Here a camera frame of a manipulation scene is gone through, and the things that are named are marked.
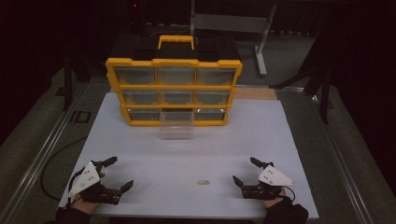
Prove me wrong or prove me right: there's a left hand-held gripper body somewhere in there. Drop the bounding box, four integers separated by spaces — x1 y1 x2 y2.
66 160 123 206

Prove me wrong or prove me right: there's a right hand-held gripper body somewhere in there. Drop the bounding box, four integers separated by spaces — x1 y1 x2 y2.
241 164 297 201

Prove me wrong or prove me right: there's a person's right hand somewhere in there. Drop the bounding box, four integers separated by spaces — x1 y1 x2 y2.
262 188 288 209

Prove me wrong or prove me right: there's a person's left hand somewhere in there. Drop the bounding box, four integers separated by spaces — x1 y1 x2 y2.
70 172 106 217

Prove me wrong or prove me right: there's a clear plastic drawer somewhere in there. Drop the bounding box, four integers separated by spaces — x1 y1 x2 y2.
159 108 195 141

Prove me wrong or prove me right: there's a black stand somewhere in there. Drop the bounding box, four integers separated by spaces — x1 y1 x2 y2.
62 52 92 112
269 18 334 125

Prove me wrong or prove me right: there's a yellow black drawer cabinet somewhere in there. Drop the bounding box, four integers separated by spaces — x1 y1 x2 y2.
105 35 244 128

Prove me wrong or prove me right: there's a grey metal stand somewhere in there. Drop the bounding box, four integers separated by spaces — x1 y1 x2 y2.
190 0 278 77

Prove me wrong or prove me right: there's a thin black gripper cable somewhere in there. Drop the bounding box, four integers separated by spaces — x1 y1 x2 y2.
281 185 297 205
64 167 86 209

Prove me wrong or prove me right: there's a black floor cable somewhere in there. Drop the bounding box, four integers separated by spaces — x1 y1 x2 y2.
40 135 90 202

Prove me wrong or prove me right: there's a metal floor rail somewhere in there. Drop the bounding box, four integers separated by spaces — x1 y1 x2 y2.
306 92 375 224
0 81 92 224

